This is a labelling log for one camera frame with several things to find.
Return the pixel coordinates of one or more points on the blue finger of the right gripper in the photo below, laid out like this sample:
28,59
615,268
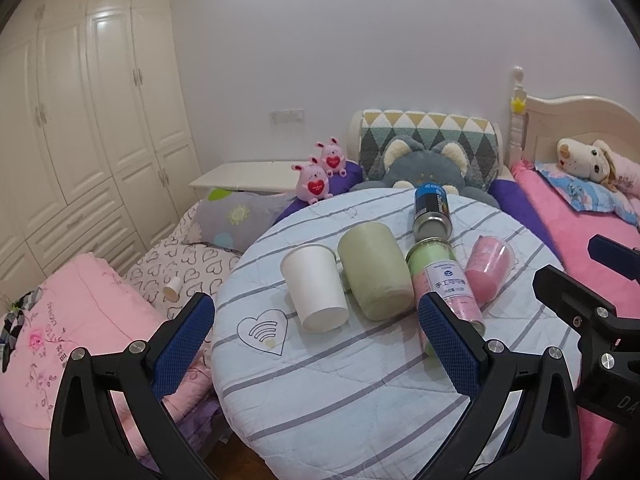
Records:
615,256

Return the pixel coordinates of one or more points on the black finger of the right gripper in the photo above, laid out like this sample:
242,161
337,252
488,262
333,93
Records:
609,369

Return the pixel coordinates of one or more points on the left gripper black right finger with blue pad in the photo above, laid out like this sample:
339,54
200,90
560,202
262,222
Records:
522,420

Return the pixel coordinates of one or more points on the green plastic cup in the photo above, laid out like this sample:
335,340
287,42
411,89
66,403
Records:
376,271

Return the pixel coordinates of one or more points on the pink plastic cup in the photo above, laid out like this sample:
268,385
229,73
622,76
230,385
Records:
488,267

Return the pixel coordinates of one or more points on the small paper cup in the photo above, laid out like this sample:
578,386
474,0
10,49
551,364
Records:
172,289

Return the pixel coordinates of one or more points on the white paper cup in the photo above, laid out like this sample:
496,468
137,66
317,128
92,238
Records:
315,287

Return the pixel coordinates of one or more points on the pink bed blanket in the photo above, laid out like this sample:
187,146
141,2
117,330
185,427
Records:
570,232

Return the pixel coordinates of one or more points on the blue floral pillow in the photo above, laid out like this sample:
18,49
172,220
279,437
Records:
587,196

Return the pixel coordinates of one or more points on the white dog plush toy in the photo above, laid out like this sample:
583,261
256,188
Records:
591,162

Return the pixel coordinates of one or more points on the pink embroidered quilt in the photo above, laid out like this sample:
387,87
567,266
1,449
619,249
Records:
84,304

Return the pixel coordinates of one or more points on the cream wooden bed headboard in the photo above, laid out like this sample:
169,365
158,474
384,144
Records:
536,124

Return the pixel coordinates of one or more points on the striped white quilt table cover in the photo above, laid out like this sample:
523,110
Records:
359,402

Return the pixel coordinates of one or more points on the pink green spray can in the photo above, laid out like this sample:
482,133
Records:
434,268

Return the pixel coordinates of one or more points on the dark blue spray can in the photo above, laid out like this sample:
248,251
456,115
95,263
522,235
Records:
431,213

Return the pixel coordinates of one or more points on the heart pattern pillow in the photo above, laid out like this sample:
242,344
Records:
200,267

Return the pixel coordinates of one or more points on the grey cat plush cushion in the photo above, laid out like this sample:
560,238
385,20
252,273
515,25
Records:
405,163

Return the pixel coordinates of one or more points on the grey flower pillow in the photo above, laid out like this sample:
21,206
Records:
234,220

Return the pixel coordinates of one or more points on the triangle pattern headboard cushion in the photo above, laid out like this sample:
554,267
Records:
479,138

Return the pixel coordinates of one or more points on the cream wardrobe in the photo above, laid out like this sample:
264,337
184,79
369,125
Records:
96,150

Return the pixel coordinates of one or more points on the rear pink bunny plush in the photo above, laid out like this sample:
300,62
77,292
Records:
332,158

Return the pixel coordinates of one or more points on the pink bunny plush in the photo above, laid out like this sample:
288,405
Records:
313,183
332,158

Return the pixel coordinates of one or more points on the white bedside table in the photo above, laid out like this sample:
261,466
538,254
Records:
276,176

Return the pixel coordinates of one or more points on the front pink bunny plush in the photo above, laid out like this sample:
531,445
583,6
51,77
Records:
313,183

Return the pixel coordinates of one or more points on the wall socket panel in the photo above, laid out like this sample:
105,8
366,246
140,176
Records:
285,117

